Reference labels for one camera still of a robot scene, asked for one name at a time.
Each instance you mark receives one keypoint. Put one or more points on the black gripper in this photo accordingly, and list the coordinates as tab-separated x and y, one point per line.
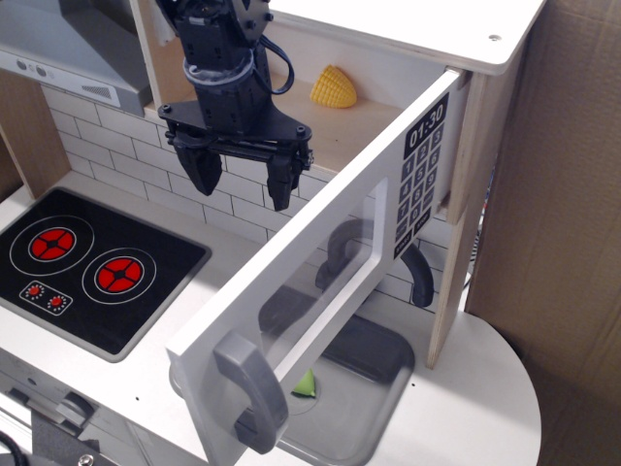
239	120

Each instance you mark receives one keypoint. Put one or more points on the white toy microwave door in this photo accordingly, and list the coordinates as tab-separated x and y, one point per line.
315	272

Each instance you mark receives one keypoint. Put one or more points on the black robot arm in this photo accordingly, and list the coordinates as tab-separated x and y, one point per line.
225	59

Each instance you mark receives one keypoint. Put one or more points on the wooden toy microwave cabinet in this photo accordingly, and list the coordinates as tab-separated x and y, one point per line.
479	45

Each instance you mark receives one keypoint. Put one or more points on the yellow toy corn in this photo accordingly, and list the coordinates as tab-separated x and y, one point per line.
333	89

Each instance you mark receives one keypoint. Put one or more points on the dark grey toy faucet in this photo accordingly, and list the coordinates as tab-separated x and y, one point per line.
422	291

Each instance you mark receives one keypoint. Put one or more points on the black toy stovetop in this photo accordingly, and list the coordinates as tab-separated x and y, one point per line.
91	275

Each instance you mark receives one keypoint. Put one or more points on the grey toy range hood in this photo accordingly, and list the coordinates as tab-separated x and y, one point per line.
75	47

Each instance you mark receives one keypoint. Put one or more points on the green toy pear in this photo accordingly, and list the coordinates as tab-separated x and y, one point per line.
306	387

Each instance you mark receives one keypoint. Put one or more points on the grey toy sink basin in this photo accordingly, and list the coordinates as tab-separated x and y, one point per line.
225	372

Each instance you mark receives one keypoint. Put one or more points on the grey oven knob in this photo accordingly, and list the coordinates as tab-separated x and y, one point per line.
75	409

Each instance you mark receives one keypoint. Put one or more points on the brown cardboard panel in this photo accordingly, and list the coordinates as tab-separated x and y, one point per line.
547	275

